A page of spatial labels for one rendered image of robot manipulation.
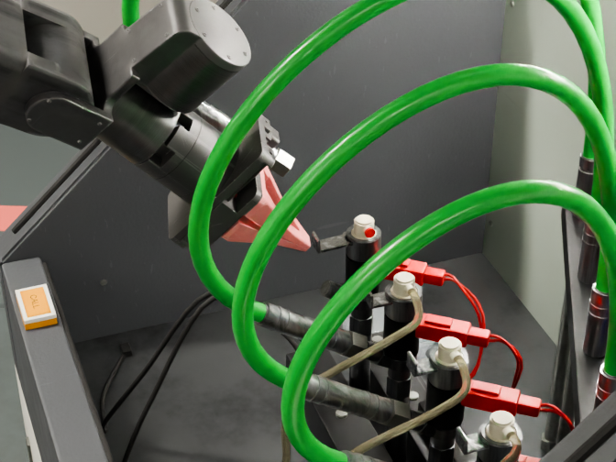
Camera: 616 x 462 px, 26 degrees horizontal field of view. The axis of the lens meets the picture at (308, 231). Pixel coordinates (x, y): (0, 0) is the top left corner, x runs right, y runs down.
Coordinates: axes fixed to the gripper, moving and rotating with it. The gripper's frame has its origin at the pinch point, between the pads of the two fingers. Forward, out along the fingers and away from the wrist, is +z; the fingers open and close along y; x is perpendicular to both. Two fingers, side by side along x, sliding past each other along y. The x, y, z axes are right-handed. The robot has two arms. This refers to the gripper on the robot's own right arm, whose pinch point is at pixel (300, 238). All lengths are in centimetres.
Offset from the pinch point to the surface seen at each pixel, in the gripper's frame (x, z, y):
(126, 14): 12.6, -18.5, 1.0
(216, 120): 11.2, -7.3, -0.9
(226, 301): -10.8, -6.3, -2.3
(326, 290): -0.1, 5.1, -2.2
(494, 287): 31, 39, -5
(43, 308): 15.2, -4.1, -28.2
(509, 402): -17.1, 11.2, 7.2
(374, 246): -0.2, 4.9, 3.4
